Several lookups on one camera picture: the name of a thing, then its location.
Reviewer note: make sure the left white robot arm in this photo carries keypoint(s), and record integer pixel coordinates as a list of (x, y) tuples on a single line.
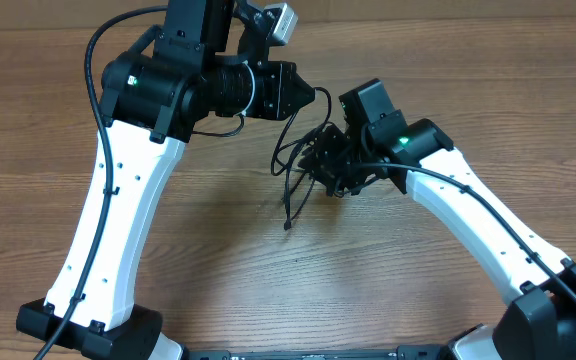
[(206, 58)]

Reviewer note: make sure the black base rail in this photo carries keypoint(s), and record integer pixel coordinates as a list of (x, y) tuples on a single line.
[(313, 354)]

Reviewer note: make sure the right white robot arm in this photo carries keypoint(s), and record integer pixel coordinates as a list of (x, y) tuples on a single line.
[(535, 280)]

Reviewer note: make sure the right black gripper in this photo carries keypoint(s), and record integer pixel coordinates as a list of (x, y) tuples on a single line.
[(322, 164)]

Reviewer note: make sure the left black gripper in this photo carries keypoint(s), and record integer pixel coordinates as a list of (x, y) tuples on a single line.
[(278, 78)]

